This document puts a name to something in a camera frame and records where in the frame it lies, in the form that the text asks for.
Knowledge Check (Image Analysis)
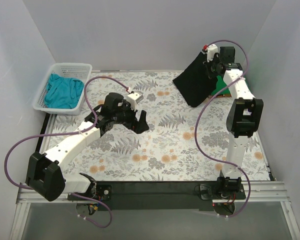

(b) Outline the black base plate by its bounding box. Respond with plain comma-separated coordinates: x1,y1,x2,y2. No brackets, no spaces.
193,181,246,201
75,184,112,202

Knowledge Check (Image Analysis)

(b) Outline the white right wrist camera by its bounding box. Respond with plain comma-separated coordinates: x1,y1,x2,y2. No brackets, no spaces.
202,43,219,62

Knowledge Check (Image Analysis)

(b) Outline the floral table mat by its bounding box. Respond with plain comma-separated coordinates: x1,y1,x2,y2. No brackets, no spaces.
39,70,271,182

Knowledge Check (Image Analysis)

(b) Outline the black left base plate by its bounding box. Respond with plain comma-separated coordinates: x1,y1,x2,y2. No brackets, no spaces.
75,184,112,202

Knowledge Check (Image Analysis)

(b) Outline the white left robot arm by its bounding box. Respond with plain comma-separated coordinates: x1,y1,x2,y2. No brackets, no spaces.
26,91,149,202

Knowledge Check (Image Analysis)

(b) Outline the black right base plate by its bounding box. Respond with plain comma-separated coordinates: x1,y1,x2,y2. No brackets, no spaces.
193,181,246,201

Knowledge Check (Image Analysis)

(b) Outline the teal t shirt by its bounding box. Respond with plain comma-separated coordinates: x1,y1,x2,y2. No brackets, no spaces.
44,73,84,109

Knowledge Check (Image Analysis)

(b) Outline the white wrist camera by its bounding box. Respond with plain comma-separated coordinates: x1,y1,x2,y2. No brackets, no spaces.
202,43,219,62
126,88,144,111

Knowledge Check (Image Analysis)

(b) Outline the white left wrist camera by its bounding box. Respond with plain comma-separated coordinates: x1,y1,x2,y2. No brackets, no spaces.
126,88,144,111

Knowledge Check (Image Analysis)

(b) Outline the folded green t shirt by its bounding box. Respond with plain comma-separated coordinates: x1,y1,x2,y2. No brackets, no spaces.
209,74,252,97

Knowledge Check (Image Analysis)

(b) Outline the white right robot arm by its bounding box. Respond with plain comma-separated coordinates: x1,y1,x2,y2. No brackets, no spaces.
203,44,264,199

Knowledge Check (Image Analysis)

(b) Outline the white plastic basket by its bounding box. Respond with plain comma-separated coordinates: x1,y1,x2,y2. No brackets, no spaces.
32,62,93,116

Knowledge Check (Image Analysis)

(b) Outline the black t shirt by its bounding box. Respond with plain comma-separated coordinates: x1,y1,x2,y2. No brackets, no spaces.
173,52,218,108

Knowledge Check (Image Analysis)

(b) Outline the aluminium frame rail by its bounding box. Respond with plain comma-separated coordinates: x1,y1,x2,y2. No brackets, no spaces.
10,181,300,240

